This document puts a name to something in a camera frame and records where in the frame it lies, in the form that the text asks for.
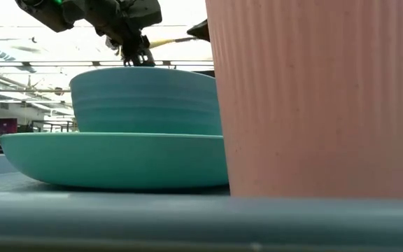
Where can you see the dark wall screen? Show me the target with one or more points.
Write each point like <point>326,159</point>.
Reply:
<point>5,126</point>

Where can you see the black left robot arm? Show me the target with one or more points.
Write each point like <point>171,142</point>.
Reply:
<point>44,14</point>

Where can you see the blue-teal bowl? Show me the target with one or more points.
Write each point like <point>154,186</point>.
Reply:
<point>145,101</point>

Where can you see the teal plate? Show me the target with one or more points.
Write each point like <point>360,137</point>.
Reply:
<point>117,161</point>

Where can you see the black divider screen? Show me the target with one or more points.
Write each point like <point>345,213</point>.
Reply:
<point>205,73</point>

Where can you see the pink cup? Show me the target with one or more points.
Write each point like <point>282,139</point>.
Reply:
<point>320,98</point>

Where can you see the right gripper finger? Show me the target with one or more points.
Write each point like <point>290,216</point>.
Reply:
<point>201,31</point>

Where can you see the horizontal overhead rail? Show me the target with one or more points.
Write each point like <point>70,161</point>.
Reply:
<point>65,63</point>

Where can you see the blue plastic tray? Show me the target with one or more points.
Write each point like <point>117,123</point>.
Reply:
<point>117,217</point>

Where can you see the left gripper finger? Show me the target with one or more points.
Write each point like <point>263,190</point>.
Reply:
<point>146,52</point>
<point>129,52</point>

